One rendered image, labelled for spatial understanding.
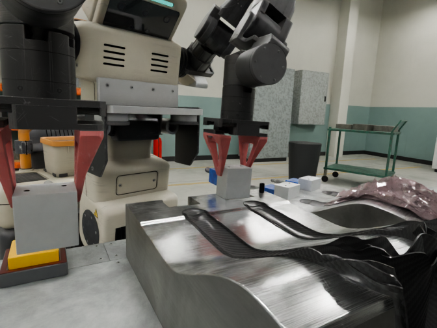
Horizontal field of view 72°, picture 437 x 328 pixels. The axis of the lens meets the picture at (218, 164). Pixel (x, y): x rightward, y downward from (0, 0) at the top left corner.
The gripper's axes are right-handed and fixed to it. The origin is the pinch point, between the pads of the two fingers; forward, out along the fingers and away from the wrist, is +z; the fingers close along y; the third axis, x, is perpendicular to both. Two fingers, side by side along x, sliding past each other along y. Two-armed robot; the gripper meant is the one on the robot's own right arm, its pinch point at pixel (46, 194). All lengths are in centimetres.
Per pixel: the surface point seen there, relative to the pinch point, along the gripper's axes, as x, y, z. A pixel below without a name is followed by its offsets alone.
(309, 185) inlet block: 19, 55, 8
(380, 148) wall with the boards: 454, 762, 77
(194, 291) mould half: -11.8, 10.5, 5.8
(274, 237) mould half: -4.4, 25.1, 6.7
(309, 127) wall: 512, 558, 32
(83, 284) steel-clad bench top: 8.4, 3.6, 15.5
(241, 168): 10.1, 29.0, 1.1
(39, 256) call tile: 12.8, -1.6, 12.4
